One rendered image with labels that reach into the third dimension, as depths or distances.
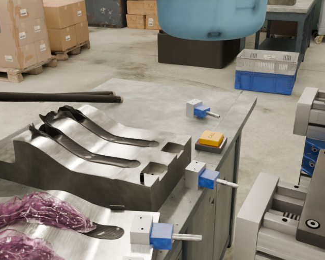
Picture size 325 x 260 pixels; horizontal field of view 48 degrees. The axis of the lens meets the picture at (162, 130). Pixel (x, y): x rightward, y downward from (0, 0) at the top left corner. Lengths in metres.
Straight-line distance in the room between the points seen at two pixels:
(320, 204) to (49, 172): 0.64
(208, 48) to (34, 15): 2.18
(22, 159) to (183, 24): 0.78
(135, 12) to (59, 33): 2.63
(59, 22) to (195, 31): 5.18
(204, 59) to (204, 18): 4.61
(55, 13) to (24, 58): 0.96
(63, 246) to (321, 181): 0.44
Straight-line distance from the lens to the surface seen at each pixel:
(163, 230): 0.70
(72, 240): 0.71
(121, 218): 0.76
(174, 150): 0.96
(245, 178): 2.47
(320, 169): 0.59
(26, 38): 4.77
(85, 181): 0.87
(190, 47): 4.87
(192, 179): 0.91
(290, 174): 2.59
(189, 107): 1.31
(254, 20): 0.24
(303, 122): 0.99
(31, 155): 0.94
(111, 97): 1.45
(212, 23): 0.23
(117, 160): 0.90
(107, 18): 7.93
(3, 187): 1.03
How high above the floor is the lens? 1.33
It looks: 26 degrees down
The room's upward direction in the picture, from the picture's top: 1 degrees counter-clockwise
